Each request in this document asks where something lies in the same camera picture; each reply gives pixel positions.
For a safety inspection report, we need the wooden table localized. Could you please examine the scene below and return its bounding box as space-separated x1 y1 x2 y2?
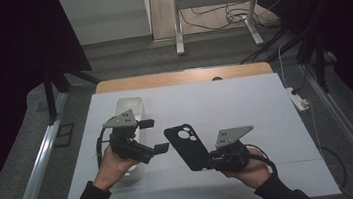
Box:
94 60 274 96

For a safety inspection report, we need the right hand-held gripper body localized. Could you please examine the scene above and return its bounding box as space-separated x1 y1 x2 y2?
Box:
213 124 259 175

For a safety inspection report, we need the white metal desk frame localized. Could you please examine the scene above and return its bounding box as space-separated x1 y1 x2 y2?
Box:
170 0 271 57

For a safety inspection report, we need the person's left hand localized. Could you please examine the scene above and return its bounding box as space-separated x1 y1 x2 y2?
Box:
87 142 142 194

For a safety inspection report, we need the black plug with cable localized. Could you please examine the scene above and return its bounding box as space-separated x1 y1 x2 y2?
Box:
288 70 311 96

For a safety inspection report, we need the white table mat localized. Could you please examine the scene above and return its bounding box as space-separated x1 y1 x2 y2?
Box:
53 66 342 199

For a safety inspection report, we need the left hand-held gripper black cable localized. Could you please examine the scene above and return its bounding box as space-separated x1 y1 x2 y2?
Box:
92 127 112 169

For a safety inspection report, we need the white cabinet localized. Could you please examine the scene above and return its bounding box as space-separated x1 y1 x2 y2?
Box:
59 0 154 48

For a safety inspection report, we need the black curtain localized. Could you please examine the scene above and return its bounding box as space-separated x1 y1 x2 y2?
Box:
256 0 353 137
0 0 107 199

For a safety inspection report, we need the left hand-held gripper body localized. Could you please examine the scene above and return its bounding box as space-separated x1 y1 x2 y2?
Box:
101 107 157 170

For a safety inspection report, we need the person's right hand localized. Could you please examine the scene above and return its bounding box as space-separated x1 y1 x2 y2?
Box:
219 144 274 194

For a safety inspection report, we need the tangle of black floor cables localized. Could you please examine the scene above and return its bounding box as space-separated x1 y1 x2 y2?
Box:
177 0 280 36

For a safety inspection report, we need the white plastic storage bin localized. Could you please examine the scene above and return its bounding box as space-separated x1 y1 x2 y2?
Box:
110 95 153 182

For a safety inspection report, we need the black metal stand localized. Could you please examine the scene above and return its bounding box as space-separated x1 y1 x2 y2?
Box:
293 33 332 96
41 65 104 124

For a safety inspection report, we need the right hand-held gripper black cable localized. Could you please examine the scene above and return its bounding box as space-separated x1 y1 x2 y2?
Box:
244 132 350 199

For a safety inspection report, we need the hand-held gripper black cable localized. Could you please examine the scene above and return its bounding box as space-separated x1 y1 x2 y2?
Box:
92 127 112 169
244 132 350 199

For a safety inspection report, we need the black phone case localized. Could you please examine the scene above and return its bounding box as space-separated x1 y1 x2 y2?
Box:
162 120 217 176

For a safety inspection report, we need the white power strip cable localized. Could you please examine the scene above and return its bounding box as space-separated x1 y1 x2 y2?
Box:
276 45 290 90

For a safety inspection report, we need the black floor frame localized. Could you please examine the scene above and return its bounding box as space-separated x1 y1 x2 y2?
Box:
51 122 78 149

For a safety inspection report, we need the aluminium rail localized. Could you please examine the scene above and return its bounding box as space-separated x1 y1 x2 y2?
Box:
0 91 81 199
300 58 353 199

